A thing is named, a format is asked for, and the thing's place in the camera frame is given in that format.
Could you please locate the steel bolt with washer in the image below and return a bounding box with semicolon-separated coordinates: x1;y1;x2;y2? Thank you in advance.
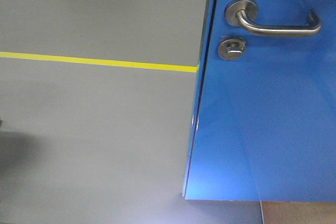
217;36;247;61

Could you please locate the steel door lever handle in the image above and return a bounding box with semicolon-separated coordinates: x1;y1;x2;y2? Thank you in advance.
224;0;322;37

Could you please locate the blue door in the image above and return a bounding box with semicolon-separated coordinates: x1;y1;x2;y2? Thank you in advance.
183;0;335;202

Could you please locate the brown wooden platform right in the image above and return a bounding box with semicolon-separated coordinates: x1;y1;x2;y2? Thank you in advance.
260;201;335;223

